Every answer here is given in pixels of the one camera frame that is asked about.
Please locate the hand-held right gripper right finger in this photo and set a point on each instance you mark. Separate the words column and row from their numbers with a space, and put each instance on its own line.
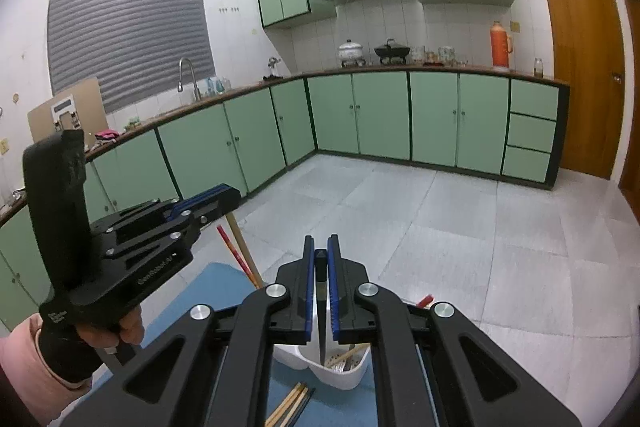
column 334, row 287

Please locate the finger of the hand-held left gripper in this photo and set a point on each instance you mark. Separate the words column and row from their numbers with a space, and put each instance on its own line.
column 190, row 206
column 150, row 242

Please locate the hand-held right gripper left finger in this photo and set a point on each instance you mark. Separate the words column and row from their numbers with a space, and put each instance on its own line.
column 310, row 287

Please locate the wooden chopstick red patterned end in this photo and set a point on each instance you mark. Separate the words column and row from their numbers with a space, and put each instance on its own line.
column 285, row 404
column 232, row 252

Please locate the plain wooden chopstick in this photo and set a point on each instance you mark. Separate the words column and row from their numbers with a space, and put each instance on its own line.
column 242, row 249
column 294, row 403

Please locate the white two-compartment utensil holder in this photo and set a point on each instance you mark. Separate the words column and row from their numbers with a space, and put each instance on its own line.
column 345, row 377

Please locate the person's left forearm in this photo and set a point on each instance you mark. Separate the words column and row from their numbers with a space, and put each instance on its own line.
column 25, row 367

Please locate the person's left hand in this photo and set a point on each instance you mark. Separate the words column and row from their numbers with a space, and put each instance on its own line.
column 127, row 329

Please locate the blue table mat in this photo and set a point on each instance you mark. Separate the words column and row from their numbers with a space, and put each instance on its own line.
column 215, row 287

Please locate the pink cloth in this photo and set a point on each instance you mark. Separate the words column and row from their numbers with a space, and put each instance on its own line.
column 107, row 136

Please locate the white clip device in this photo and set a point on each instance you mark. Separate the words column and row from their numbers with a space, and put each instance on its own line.
column 64, row 112

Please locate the brown board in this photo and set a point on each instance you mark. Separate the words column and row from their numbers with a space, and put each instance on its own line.
column 90, row 107

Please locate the blue label plastic bottle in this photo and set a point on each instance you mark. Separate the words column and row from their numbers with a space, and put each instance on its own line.
column 212, row 87

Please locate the clear plastic bottle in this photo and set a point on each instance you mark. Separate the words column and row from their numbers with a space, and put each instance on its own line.
column 225, row 86

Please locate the metal kitchen faucet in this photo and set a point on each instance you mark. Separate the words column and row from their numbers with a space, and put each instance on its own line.
column 192, row 77

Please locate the green base cabinets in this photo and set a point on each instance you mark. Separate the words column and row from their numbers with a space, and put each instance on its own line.
column 380, row 117

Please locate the grey window blind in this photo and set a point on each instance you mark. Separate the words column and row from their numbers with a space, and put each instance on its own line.
column 130, row 27

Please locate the gas stove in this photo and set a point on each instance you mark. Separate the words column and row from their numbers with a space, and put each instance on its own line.
column 350, row 63

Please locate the white cooking pot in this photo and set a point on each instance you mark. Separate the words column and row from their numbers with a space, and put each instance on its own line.
column 350, row 52

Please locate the black wok with lid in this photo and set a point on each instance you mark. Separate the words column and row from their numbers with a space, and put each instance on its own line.
column 392, row 52

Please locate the stack of bowls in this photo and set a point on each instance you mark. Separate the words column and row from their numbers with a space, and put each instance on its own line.
column 418, row 55

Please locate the small glass cup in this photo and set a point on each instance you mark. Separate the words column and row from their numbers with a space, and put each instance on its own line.
column 430, row 57

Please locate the patterned ceramic cups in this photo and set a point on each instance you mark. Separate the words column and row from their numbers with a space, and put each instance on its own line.
column 446, row 55

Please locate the red thermos flask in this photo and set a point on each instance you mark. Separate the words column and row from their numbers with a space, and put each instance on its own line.
column 500, row 47

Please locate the glass jar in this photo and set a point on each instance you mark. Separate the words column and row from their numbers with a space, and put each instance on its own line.
column 538, row 68

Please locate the plain wooden door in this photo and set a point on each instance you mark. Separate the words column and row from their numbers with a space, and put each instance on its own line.
column 631, row 147

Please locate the row of wall hooks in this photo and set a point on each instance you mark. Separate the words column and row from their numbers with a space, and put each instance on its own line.
column 228, row 10

